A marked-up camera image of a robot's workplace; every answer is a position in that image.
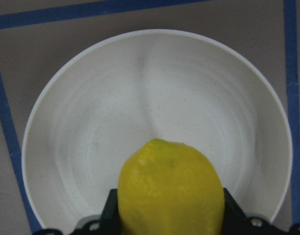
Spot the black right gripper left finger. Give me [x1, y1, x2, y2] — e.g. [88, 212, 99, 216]
[37, 188, 124, 235]

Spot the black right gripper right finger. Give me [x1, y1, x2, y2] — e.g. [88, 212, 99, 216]
[222, 188, 300, 235]

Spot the yellow lemon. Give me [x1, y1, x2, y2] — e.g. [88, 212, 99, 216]
[118, 139, 225, 235]

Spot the cream round plate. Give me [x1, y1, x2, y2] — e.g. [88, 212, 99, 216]
[22, 29, 292, 234]

